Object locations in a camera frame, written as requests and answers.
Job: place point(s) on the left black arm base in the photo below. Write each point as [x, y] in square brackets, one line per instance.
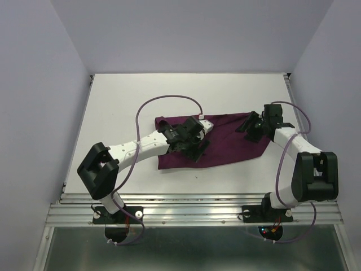
[102, 217]

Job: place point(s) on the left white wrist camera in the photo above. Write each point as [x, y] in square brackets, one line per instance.
[207, 125]

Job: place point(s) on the purple surgical drape cloth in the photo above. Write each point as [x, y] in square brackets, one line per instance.
[226, 146]

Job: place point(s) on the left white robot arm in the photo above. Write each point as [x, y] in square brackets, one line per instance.
[102, 164]

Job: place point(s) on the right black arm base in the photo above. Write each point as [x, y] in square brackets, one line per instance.
[263, 213]

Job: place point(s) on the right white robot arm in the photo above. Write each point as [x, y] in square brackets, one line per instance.
[315, 174]

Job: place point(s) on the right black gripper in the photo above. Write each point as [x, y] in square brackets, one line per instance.
[250, 135]

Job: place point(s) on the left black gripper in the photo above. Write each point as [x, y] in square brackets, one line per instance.
[196, 153]

